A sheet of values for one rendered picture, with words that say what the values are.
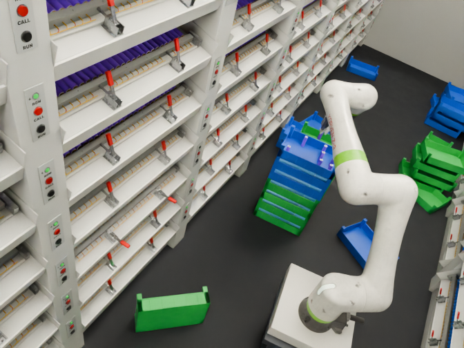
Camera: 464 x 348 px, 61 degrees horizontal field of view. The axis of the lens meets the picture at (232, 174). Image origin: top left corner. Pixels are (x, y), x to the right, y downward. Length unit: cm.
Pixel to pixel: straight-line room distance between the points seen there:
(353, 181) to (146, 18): 81
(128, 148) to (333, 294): 86
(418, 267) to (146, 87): 200
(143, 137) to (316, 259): 138
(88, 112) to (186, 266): 123
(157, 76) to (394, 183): 85
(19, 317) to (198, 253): 103
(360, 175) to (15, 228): 101
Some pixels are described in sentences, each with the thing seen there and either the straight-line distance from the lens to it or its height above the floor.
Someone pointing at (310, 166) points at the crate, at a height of 51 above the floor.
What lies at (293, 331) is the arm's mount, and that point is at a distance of 164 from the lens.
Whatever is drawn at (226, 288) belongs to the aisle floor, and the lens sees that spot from 203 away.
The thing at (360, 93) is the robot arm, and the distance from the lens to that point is 164.
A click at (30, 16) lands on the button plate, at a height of 142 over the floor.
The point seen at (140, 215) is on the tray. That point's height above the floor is 54.
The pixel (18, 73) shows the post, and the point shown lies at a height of 133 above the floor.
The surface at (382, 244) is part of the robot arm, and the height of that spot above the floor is 73.
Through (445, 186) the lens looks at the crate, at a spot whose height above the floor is 12.
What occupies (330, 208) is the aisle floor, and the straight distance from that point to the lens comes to 259.
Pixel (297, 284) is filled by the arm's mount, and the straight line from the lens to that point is 174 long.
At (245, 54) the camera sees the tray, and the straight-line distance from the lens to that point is 175.
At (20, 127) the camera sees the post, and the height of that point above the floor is 122.
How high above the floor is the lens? 174
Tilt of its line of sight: 44 degrees down
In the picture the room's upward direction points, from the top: 17 degrees clockwise
